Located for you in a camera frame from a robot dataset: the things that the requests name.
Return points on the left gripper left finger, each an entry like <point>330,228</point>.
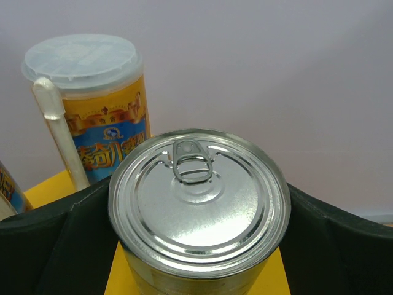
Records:
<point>64,247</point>

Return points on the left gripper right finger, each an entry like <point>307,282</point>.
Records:
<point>327,250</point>

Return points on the tall can orange label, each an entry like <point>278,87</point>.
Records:
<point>13,200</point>

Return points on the blue short can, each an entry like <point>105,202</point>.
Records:
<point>198,211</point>

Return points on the tall can mixed beans label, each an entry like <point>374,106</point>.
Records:
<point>101,81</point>

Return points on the yellow cabinet box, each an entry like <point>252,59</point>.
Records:
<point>272,279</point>

